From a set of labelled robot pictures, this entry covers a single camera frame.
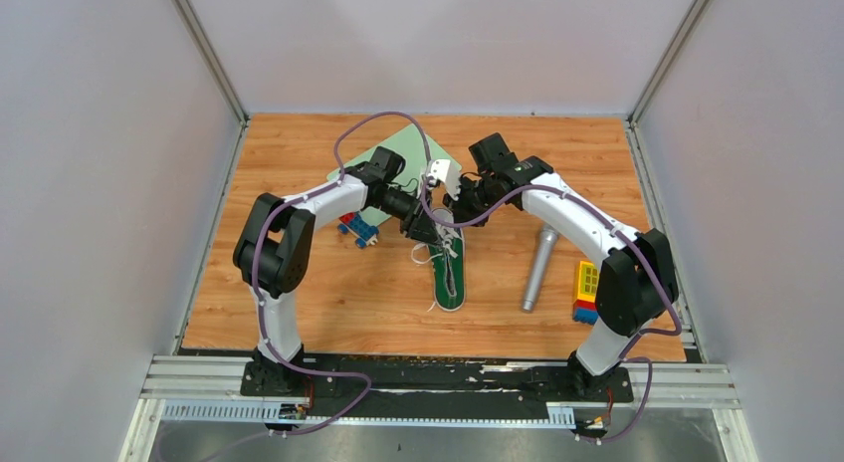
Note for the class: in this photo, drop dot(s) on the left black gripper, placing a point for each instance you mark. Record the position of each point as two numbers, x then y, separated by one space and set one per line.
418 223

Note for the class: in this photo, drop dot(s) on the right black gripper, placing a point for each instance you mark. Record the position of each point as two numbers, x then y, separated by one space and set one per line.
458 207

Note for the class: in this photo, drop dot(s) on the white shoelace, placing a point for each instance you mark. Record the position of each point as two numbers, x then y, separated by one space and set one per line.
428 248

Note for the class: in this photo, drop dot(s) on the green canvas sneaker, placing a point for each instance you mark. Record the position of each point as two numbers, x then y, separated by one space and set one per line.
448 274

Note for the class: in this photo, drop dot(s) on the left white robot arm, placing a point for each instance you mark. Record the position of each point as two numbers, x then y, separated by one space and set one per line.
274 249

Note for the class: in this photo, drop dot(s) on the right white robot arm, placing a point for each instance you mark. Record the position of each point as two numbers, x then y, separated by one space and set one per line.
637 277

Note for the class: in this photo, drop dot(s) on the blue red toy car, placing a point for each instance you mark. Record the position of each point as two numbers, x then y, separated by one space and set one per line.
363 233

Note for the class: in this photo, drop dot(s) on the silver microphone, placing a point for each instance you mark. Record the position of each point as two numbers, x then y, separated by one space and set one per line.
546 241

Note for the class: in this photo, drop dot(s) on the yellow red blue block stack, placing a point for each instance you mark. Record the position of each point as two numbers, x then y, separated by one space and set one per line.
584 295

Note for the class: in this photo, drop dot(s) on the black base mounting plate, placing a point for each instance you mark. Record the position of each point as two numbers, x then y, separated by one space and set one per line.
441 388

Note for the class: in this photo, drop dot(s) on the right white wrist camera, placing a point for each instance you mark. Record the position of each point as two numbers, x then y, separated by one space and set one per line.
443 171

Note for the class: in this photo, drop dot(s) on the aluminium frame rail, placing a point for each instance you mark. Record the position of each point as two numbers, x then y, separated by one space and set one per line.
208 389

